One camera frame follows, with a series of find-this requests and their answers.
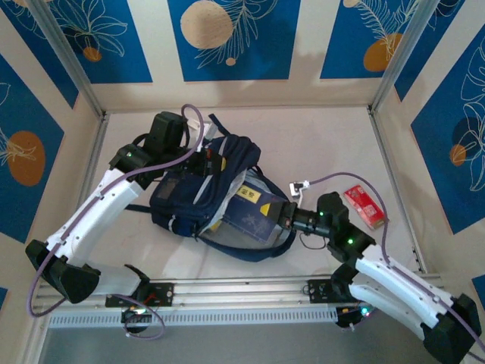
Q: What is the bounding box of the navy notebook with yellow label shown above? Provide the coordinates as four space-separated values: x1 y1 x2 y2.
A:
219 181 283 246

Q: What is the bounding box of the red small box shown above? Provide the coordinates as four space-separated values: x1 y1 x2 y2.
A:
343 184 386 230

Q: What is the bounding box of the navy blue backpack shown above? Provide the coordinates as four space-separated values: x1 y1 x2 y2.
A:
127 113 299 263

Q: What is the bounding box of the black controller box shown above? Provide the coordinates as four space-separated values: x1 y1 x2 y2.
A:
120 307 152 334
335 305 374 331

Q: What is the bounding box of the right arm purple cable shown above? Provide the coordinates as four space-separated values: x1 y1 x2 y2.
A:
308 172 485 357

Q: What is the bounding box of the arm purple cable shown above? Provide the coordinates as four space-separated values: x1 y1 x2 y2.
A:
308 172 485 357
28 105 205 340

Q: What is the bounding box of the aluminium table side rail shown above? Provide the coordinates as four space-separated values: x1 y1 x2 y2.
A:
367 108 427 274
55 113 111 282

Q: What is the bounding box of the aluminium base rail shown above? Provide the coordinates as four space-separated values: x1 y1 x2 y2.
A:
32 272 450 314

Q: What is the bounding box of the white slotted cable duct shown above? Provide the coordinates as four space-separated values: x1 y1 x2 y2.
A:
48 306 339 329

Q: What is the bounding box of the aluminium frame post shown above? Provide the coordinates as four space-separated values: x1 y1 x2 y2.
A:
28 0 106 119
369 0 444 115

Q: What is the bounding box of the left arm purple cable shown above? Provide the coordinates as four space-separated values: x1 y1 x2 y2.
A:
28 105 205 340

